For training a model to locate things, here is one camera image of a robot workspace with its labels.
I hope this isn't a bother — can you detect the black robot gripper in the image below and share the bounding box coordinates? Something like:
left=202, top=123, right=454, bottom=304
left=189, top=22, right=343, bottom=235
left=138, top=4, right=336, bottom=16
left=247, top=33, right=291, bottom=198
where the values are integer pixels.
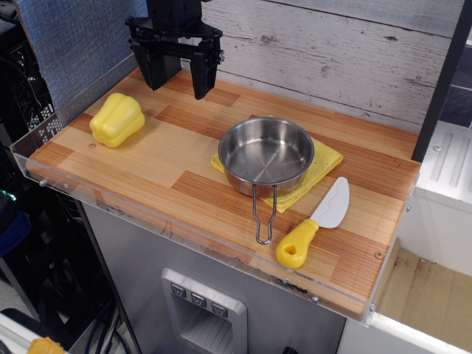
left=125, top=1, right=224, bottom=100

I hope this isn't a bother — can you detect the stainless steel pot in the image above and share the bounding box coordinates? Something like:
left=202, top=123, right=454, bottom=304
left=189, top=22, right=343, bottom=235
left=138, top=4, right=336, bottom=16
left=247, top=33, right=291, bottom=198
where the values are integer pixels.
left=218, top=117, right=316, bottom=245

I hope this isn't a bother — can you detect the yellow folded towel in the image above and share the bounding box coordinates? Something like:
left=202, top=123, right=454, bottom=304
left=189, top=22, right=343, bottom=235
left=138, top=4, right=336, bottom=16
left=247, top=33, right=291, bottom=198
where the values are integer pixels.
left=210, top=135, right=343, bottom=213

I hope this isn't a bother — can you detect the yellow toy bell pepper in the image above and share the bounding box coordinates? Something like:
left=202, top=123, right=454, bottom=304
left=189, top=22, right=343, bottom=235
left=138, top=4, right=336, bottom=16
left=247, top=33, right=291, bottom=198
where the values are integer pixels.
left=89, top=92, right=145, bottom=148

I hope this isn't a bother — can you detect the blue fabric panel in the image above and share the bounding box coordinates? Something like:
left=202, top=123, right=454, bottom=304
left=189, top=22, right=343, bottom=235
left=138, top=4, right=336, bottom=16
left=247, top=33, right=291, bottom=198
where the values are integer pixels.
left=14, top=0, right=148, bottom=126

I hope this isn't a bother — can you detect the clear acrylic table guard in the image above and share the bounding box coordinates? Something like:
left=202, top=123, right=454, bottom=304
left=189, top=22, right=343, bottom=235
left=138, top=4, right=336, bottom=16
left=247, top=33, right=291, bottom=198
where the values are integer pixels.
left=11, top=108, right=420, bottom=323

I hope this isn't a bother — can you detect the white ribbed sink unit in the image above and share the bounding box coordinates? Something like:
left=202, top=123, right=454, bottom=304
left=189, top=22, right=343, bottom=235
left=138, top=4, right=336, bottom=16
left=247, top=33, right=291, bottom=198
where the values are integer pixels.
left=397, top=122, right=471, bottom=276

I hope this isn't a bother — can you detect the yellow object bottom left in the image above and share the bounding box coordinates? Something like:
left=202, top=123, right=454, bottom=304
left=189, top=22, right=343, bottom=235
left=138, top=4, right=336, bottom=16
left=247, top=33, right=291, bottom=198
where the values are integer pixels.
left=27, top=337, right=66, bottom=354

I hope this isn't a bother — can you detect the toy knife yellow handle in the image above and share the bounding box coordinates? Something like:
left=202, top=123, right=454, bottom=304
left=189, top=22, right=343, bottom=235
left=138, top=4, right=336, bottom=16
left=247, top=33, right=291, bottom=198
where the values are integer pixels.
left=276, top=177, right=350, bottom=269

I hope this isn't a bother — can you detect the black vertical post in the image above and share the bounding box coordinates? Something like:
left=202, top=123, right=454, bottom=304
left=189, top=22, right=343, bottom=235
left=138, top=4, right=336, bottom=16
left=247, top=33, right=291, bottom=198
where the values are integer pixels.
left=411, top=0, right=471, bottom=162

